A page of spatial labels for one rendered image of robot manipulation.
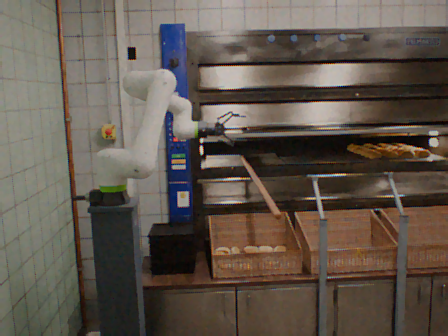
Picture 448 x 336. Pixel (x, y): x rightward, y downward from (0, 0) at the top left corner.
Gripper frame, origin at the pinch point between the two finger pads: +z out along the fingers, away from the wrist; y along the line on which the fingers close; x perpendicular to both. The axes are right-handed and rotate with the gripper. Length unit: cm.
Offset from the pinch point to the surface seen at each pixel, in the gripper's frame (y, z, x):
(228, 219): 67, -8, -51
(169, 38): -57, -43, -52
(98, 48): -52, -91, -55
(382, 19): -66, 100, -55
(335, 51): -46, 68, -57
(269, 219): 68, 20, -52
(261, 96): -17, 17, -55
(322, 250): 72, 44, 5
